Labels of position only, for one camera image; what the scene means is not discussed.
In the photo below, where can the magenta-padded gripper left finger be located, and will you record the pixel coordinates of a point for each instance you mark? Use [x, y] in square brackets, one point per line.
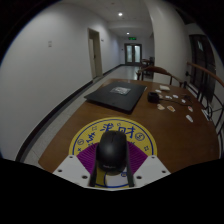
[71, 170]

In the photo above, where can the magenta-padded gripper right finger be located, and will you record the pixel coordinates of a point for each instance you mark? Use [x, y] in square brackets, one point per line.
[151, 170]

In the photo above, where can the black computer mouse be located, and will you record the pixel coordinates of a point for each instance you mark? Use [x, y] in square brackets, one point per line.
[111, 151]

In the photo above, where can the round yellow mouse pad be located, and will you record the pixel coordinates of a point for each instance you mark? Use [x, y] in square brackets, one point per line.
[133, 131]

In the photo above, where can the beige cartoon sticker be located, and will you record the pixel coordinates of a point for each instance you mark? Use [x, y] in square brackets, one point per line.
[160, 107]

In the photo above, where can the large white sticker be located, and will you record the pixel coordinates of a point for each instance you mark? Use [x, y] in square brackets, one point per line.
[189, 118]

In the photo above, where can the orange cartoon sticker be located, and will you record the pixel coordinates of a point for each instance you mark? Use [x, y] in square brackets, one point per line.
[171, 108]

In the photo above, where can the red and white sticker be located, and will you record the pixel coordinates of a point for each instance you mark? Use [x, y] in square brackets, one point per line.
[190, 108]

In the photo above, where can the black closed laptop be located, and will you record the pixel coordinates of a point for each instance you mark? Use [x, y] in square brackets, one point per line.
[115, 96]

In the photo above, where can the small white box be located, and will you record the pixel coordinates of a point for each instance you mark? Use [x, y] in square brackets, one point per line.
[164, 87]

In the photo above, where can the wooden armchair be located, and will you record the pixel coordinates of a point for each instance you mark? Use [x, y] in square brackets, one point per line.
[160, 69]

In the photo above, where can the distant wooden chair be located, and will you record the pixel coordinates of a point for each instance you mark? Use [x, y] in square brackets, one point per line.
[147, 61]

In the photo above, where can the black railing with wooden handrail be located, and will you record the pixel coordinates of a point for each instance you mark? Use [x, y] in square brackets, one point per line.
[203, 70]

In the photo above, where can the glass double door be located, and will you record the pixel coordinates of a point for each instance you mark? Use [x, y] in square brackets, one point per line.
[133, 54]

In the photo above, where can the dark window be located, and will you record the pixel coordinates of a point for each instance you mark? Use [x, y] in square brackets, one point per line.
[201, 63]

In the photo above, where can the green exit sign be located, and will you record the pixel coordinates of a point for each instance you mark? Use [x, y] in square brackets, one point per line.
[132, 38]

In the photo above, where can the white wall door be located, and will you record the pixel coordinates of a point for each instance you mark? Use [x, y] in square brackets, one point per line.
[95, 53]

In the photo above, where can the white wall switch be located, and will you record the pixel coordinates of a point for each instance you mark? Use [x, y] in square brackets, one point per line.
[49, 43]

